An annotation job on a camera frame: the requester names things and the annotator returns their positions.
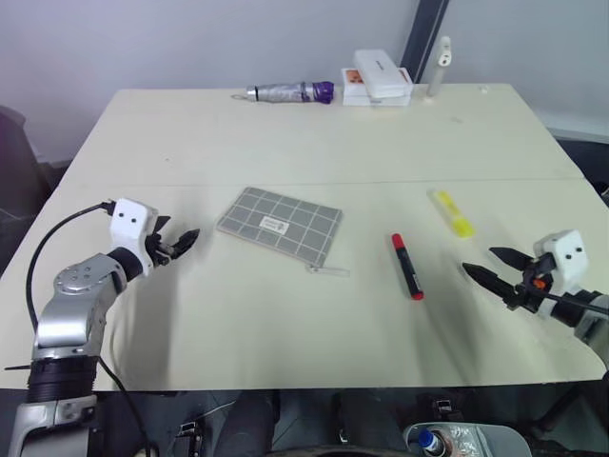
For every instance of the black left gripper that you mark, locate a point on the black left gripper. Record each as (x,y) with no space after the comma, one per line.
(158,248)

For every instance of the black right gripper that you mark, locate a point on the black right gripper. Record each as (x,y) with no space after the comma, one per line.
(529,284)

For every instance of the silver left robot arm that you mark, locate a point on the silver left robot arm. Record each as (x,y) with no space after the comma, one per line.
(71,304)

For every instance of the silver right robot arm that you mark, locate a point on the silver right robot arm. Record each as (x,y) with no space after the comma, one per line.
(584,311)

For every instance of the grey checked pouch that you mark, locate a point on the grey checked pouch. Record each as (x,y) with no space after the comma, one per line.
(280,222)

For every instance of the yellow highlighter pen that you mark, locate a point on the yellow highlighter pen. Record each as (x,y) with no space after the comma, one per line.
(452,213)

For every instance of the red and black marker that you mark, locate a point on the red and black marker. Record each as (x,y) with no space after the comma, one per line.
(407,265)

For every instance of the grey waste bin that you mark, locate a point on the grey waste bin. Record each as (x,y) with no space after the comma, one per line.
(468,440)

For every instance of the dark chair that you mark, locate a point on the dark chair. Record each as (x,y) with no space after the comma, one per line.
(16,157)

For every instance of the folded silver purple umbrella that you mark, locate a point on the folded silver purple umbrella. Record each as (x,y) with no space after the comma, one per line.
(291,92)

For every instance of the blue capped plastic bottle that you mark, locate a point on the blue capped plastic bottle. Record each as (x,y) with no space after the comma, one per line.
(430,440)

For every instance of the white long box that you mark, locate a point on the white long box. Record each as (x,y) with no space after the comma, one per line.
(381,73)

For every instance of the white box with orange print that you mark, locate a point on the white box with orange print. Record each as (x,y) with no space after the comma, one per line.
(354,88)

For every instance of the dark vertical pillar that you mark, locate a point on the dark vertical pillar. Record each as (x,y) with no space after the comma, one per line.
(426,38)

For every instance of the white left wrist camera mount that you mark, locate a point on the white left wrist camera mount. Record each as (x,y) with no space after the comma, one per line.
(129,224)

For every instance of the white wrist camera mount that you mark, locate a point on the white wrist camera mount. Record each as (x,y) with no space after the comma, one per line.
(565,259)
(129,224)

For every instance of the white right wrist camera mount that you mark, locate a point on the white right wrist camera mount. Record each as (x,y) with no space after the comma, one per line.
(565,259)

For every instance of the white camera stand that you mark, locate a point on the white camera stand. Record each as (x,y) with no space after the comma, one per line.
(438,66)

